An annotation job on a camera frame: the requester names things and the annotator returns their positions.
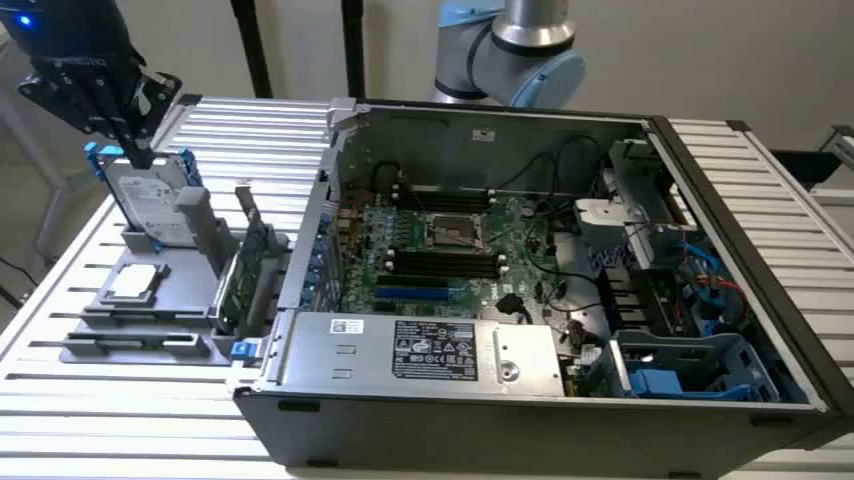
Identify blue-grey plastic disk bay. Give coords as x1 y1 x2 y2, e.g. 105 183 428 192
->
587 328 783 402

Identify hard disk with blue caddy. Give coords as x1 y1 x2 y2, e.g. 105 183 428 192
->
82 141 205 252

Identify silver CPU chip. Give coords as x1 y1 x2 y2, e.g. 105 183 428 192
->
108 263 173 302

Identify open grey PC case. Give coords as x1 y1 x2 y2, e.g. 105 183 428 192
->
229 97 854 470

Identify long black wire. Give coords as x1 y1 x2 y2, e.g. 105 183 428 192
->
517 133 609 197

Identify black box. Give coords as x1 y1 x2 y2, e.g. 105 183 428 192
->
768 148 843 185

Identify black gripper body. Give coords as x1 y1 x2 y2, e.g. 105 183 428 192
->
0 0 148 125

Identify metal drive cage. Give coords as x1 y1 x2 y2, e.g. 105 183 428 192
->
571 138 703 274

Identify grey parts rack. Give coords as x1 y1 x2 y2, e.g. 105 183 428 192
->
57 183 296 370

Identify black stand pole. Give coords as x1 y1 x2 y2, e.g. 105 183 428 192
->
229 0 276 99
341 0 368 99

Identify green graphics card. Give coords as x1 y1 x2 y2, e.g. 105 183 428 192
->
210 182 282 337

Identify blue expansion slot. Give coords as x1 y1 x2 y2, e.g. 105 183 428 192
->
373 287 451 302

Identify grey power supply unit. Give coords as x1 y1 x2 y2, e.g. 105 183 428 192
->
277 311 568 399

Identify short looped black wire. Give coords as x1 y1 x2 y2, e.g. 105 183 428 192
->
369 159 403 197

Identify green motherboard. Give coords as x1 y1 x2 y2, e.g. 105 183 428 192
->
331 193 569 322

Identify black expansion slot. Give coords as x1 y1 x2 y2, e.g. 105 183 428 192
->
379 275 455 288

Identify metal CPU socket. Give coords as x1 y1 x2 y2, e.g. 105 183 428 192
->
421 211 487 251

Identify aluminium rail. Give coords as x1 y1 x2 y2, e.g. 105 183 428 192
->
808 123 854 197

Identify blue wire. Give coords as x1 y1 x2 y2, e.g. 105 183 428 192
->
673 238 747 334

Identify thin black floor cable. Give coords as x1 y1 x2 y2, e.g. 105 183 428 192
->
0 256 36 307

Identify black wire with plug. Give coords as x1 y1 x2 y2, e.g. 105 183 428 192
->
495 293 536 327

